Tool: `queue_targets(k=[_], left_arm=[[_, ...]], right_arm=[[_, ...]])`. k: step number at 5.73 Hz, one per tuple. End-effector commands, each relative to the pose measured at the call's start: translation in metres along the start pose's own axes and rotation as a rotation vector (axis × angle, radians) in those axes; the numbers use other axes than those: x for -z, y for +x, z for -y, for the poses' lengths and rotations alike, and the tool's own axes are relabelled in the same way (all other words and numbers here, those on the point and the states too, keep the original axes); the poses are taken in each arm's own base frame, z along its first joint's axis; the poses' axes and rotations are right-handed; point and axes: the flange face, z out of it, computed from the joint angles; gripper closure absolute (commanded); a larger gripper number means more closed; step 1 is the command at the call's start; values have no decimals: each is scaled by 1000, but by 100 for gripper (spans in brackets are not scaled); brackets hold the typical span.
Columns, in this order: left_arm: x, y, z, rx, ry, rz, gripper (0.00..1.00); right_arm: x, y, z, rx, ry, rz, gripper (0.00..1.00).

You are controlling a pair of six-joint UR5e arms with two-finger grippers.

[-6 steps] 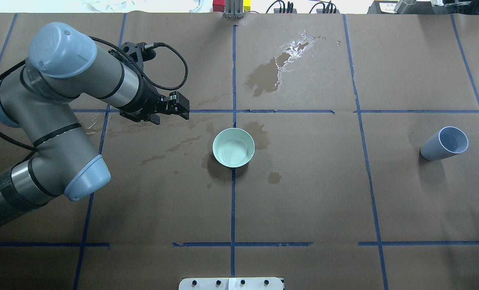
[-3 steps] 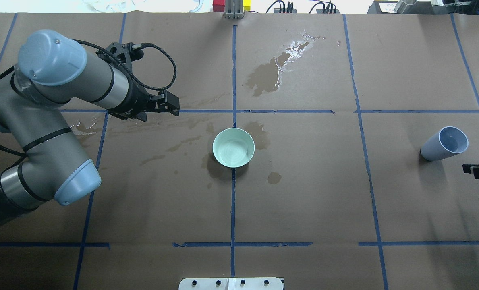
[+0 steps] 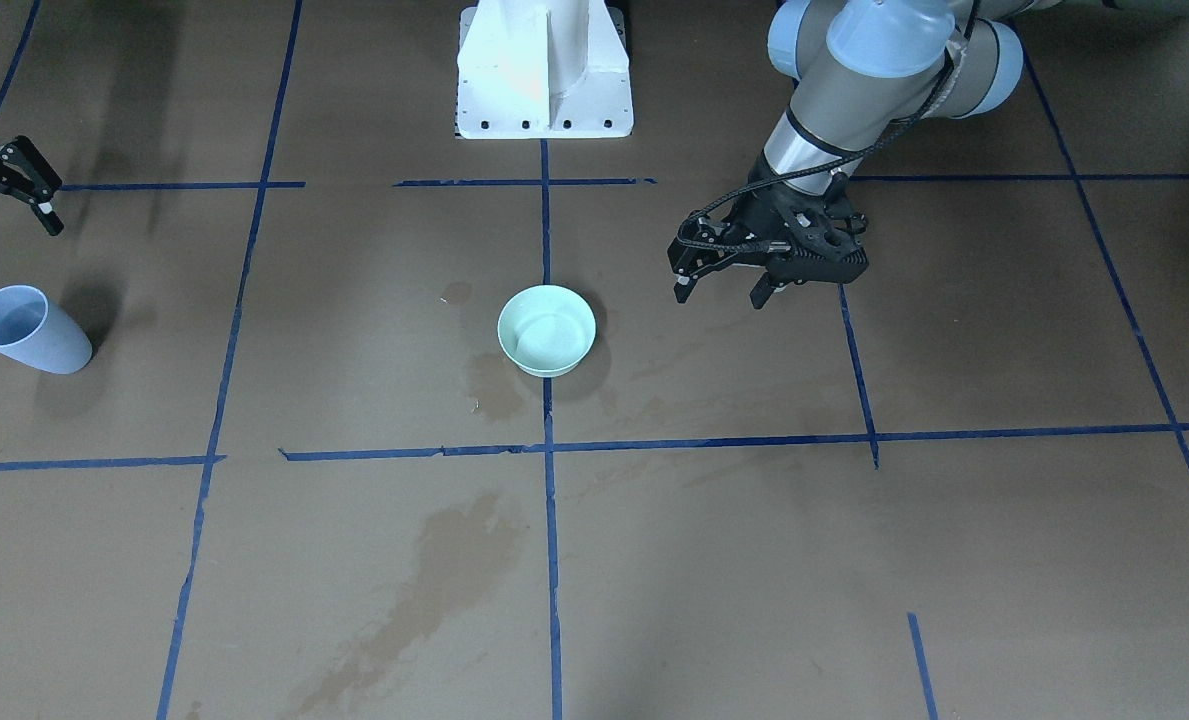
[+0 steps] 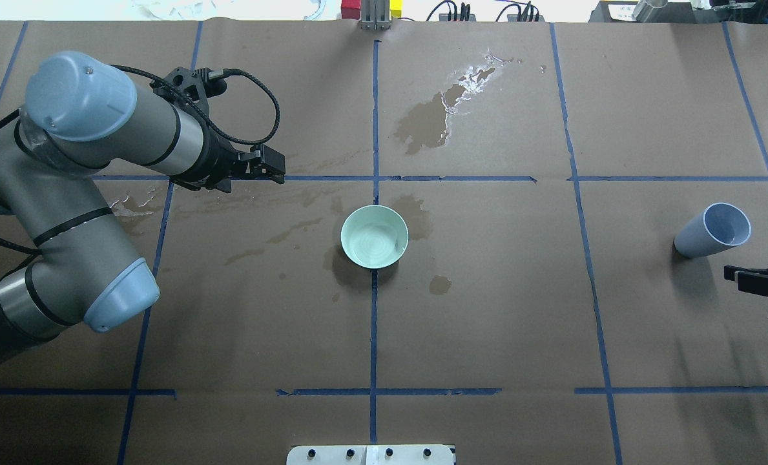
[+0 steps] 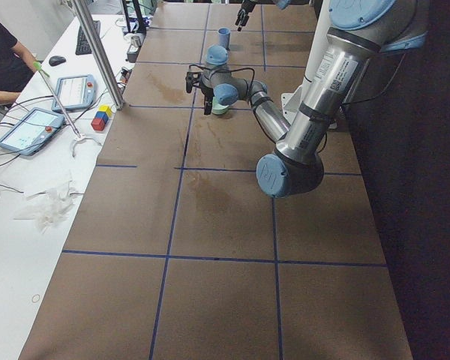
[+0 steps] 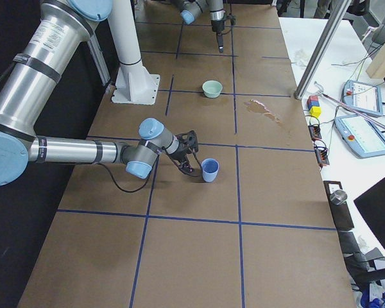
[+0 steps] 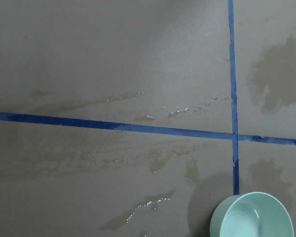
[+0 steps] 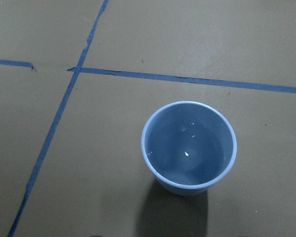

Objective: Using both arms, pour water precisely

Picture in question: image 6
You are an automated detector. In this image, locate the long metal grabber stick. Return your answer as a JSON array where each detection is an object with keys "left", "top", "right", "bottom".
[{"left": 314, "top": 81, "right": 385, "bottom": 135}]

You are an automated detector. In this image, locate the black braided camera cable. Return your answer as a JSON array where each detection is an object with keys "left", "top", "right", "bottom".
[{"left": 99, "top": 150, "right": 203, "bottom": 193}]

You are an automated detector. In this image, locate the red blue block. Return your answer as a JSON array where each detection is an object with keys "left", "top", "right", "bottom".
[{"left": 307, "top": 95, "right": 320, "bottom": 110}]

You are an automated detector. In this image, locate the near teach pendant tablet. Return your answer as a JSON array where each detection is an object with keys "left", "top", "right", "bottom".
[{"left": 334, "top": 115, "right": 385, "bottom": 158}]

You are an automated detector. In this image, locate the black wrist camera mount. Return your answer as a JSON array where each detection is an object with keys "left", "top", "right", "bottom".
[{"left": 177, "top": 130, "right": 199, "bottom": 154}]

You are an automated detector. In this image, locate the white camera mast pole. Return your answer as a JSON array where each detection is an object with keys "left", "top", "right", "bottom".
[{"left": 108, "top": 0, "right": 160, "bottom": 105}]

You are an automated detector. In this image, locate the yellow cube block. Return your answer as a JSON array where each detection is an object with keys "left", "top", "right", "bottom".
[{"left": 309, "top": 106, "right": 321, "bottom": 118}]

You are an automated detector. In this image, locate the metal cylinder weight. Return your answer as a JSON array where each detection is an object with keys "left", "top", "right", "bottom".
[{"left": 330, "top": 189, "right": 348, "bottom": 205}]

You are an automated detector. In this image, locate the light blue plastic cup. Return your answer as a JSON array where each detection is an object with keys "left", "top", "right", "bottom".
[{"left": 201, "top": 158, "right": 219, "bottom": 183}]

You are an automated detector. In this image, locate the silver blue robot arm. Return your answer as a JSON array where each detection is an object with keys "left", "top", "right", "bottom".
[
  {"left": 0, "top": 1, "right": 192, "bottom": 186},
  {"left": 170, "top": 0, "right": 227, "bottom": 53}
]

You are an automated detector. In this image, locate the teach pendant tablet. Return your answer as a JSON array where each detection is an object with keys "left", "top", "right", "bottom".
[
  {"left": 334, "top": 115, "right": 385, "bottom": 158},
  {"left": 341, "top": 80, "right": 383, "bottom": 117}
]

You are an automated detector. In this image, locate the aluminium frame post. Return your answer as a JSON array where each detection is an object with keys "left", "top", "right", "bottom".
[{"left": 294, "top": 1, "right": 350, "bottom": 99}]

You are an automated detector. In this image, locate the far teach pendant tablet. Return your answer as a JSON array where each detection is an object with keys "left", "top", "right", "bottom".
[{"left": 341, "top": 80, "right": 383, "bottom": 117}]

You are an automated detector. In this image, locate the mint green bowl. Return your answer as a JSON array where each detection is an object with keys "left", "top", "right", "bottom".
[{"left": 202, "top": 80, "right": 223, "bottom": 98}]

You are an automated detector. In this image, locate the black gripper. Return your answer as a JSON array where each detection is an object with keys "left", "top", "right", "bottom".
[
  {"left": 211, "top": 19, "right": 225, "bottom": 53},
  {"left": 168, "top": 141, "right": 193, "bottom": 175}
]

